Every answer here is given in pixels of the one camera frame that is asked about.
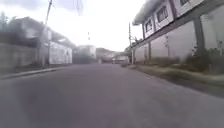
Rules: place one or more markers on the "thin pole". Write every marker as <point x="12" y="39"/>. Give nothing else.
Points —
<point x="130" y="38"/>

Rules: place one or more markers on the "tall utility pole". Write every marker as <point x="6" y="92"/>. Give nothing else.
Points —
<point x="44" y="33"/>

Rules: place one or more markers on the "concrete kerb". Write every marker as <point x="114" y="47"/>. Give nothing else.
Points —
<point x="26" y="73"/>

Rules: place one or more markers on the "dark bush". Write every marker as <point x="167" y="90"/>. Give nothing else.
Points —
<point x="203" y="60"/>

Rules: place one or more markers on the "white building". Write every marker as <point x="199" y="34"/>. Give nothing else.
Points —
<point x="60" y="51"/>

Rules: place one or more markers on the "grey asphalt road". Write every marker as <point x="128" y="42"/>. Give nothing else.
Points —
<point x="100" y="100"/>

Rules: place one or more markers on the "large grey building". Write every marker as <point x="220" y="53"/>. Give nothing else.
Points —
<point x="176" y="36"/>

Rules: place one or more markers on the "distant grey building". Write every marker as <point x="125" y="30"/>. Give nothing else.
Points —
<point x="86" y="52"/>

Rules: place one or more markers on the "grey concrete wall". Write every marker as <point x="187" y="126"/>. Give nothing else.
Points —
<point x="16" y="56"/>

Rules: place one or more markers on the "grass verge strip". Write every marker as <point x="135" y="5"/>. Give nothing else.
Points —
<point x="173" y="73"/>

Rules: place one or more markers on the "vehicle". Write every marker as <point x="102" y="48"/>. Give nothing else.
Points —
<point x="120" y="59"/>

